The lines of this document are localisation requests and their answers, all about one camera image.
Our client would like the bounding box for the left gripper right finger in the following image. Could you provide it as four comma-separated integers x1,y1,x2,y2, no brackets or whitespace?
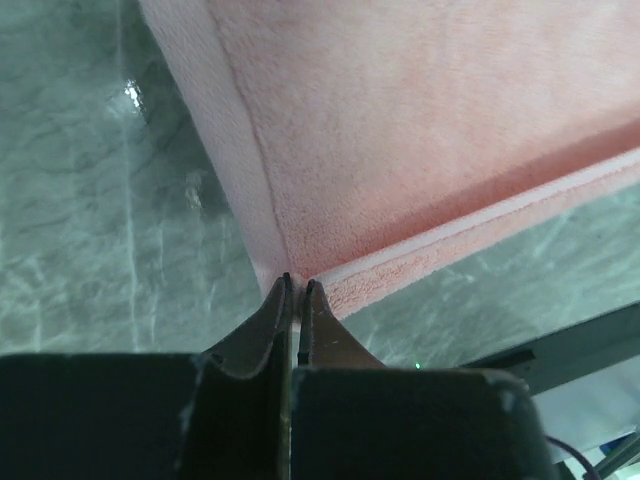
291,281,557,479

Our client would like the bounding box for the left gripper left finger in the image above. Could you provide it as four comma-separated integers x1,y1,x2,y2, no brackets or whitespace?
1,275,292,479

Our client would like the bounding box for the pink towel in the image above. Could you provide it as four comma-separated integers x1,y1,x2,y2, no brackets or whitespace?
141,1,639,318

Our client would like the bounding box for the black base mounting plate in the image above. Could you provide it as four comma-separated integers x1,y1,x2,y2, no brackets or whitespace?
465,303,639,395

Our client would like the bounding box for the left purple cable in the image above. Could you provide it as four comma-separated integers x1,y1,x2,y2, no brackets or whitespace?
544,435,599,476

